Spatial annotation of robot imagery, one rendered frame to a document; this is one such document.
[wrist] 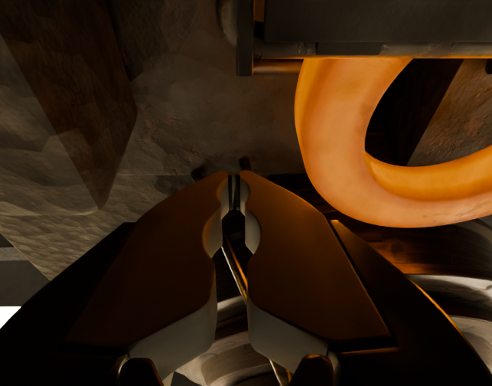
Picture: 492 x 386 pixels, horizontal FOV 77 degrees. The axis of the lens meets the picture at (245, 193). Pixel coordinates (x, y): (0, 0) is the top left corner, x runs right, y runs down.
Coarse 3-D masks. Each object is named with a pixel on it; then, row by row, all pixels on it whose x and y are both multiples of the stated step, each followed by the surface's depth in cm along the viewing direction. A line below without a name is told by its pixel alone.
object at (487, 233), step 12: (276, 180) 37; (288, 180) 37; (300, 180) 36; (300, 192) 35; (312, 192) 34; (312, 204) 33; (324, 204) 29; (228, 216) 39; (240, 216) 37; (336, 216) 29; (348, 216) 29; (228, 228) 37; (240, 228) 31; (468, 228) 31; (480, 228) 31
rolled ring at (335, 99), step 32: (320, 64) 13; (352, 64) 13; (384, 64) 13; (320, 96) 14; (352, 96) 14; (320, 128) 15; (352, 128) 15; (320, 160) 17; (352, 160) 17; (480, 160) 20; (320, 192) 19; (352, 192) 19; (384, 192) 19; (416, 192) 20; (448, 192) 20; (480, 192) 19; (384, 224) 21; (416, 224) 22
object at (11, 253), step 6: (0, 240) 505; (6, 240) 505; (0, 246) 499; (6, 246) 499; (12, 246) 499; (0, 252) 508; (6, 252) 508; (12, 252) 509; (18, 252) 509; (0, 258) 523; (6, 258) 523; (12, 258) 523; (18, 258) 524; (24, 258) 524
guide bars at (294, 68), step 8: (256, 64) 20; (264, 64) 20; (272, 64) 20; (280, 64) 20; (288, 64) 20; (296, 64) 20; (488, 64) 21; (256, 72) 20; (264, 72) 20; (272, 72) 20; (280, 72) 20; (288, 72) 20; (296, 72) 20; (488, 72) 21
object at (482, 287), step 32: (352, 224) 28; (448, 224) 30; (224, 256) 31; (384, 256) 26; (416, 256) 26; (448, 256) 27; (480, 256) 28; (224, 288) 29; (448, 288) 26; (480, 288) 26
